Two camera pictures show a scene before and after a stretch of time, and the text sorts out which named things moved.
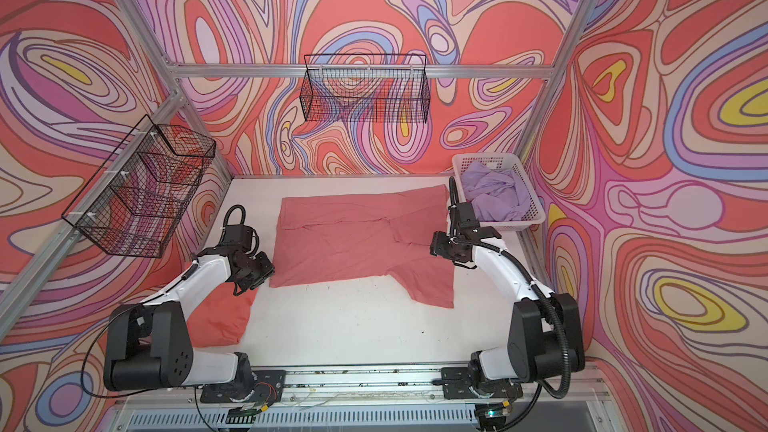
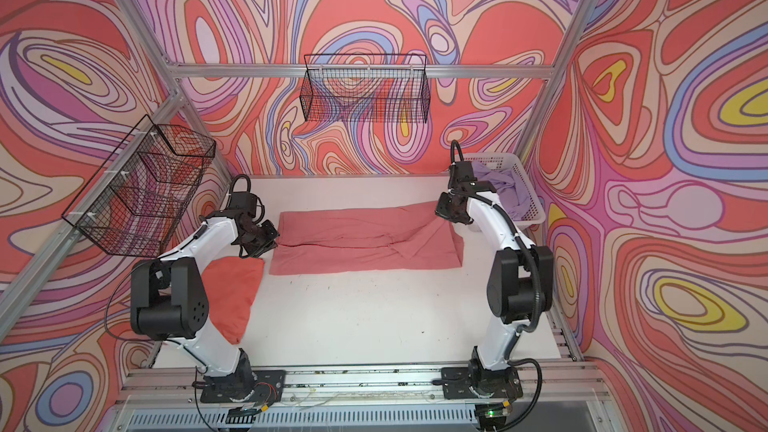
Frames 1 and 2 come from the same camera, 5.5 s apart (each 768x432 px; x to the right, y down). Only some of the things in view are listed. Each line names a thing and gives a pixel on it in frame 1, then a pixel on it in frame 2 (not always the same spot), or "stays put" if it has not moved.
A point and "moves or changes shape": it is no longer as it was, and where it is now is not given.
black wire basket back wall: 365,88 stays put
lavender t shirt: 496,195 stays put
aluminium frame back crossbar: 360,71 stays put
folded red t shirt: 224,320 stays put
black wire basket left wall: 136,203 stays put
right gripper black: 439,247 to 444,211
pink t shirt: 388,232 moves or changes shape
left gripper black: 269,269 to 272,242
